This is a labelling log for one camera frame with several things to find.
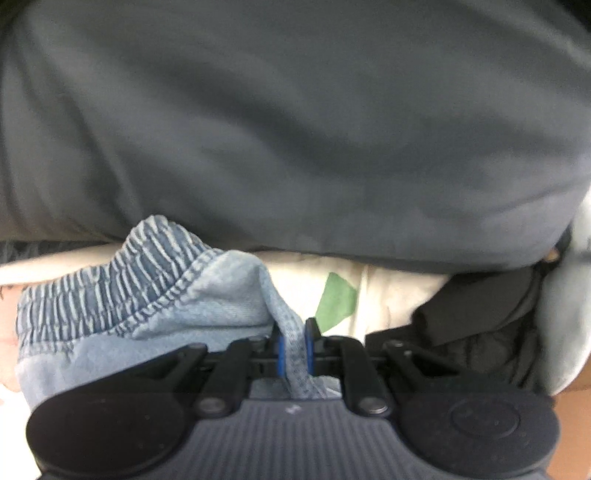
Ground flattened cardboard sheet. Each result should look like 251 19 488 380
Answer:
551 355 591 480

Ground grey fleece blanket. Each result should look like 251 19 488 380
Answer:
0 237 43 265

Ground light blue jeans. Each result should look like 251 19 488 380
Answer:
16 215 343 412

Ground grey plush pillow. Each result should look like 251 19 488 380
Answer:
538 189 591 396

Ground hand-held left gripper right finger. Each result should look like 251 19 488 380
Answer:
305 317 463 416

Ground black garment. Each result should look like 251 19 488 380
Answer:
365 265 556 396

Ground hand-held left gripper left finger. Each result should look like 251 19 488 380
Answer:
133 322 284 418

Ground bear printed bed sheet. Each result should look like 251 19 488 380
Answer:
0 244 452 408

